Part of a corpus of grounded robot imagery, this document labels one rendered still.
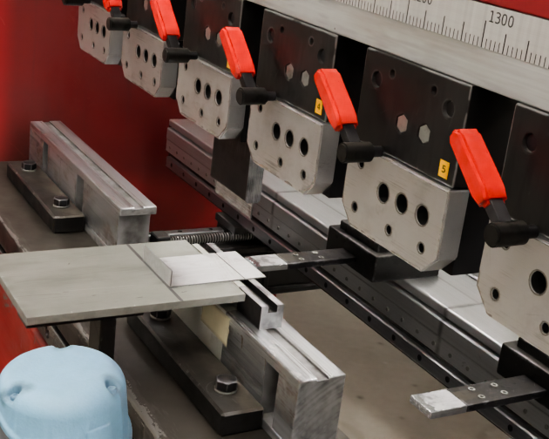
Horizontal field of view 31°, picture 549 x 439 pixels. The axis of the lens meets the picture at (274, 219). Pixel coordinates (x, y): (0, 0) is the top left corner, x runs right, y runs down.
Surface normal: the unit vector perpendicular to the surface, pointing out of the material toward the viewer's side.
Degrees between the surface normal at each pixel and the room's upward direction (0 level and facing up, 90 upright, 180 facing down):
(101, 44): 90
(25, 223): 0
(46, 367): 5
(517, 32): 90
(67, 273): 0
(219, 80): 90
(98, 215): 90
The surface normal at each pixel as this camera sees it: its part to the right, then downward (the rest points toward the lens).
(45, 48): 0.47, 0.34
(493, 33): -0.87, 0.06
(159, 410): 0.11, -0.94
